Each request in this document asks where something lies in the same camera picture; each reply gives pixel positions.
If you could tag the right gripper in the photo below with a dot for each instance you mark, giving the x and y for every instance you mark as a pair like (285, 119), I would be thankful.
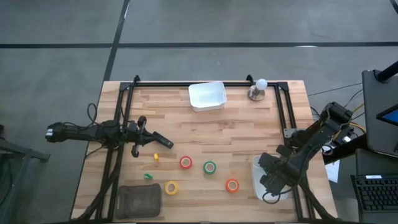
(278, 174)

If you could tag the yellow staple remover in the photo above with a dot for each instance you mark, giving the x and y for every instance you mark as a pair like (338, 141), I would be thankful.
(156, 156)

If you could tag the dark grey laptop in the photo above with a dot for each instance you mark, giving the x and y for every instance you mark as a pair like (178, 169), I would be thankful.
(376, 102)

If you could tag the yellow tape roll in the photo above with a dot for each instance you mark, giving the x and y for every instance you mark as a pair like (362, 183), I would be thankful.
(168, 184)

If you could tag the black aluminium table frame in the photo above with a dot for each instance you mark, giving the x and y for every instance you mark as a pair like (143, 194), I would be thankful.
(202, 84)

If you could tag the light bulb on metal base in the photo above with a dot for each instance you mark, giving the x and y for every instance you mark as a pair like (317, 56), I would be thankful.
(257, 91)

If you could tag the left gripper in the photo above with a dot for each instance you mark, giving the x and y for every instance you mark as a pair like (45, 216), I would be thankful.
(136, 137)

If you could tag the orange tape roll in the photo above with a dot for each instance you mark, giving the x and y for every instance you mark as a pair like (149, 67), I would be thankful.
(227, 185)

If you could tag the black pole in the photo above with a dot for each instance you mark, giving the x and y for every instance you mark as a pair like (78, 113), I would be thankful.
(387, 73)

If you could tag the grey metal stand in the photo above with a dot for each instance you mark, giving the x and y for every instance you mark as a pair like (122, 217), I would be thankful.
(28, 153)

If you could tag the green tape roll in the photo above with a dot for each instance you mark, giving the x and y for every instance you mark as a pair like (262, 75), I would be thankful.
(205, 167)

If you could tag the blue tablet screen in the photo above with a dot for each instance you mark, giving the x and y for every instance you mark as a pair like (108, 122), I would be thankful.
(390, 116)

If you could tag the white paper sheet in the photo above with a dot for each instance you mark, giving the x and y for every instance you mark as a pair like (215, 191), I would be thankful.
(333, 172)

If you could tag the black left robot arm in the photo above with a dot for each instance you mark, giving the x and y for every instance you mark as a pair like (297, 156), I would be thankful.
(81, 132)

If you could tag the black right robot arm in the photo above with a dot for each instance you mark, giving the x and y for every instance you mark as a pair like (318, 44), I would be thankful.
(314, 137)

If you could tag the green staple remover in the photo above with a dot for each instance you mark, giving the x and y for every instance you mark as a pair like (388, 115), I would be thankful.
(148, 176)

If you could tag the black keyboard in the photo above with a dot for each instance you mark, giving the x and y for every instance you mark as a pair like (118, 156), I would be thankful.
(377, 194)

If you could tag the red tape roll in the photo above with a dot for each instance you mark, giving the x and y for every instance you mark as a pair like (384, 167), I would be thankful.
(181, 162)

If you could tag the translucent white plastic bin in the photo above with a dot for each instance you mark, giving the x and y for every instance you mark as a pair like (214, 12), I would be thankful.
(255, 189)

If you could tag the grey metal mounting plate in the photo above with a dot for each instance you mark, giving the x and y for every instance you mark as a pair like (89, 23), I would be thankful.
(288, 133)

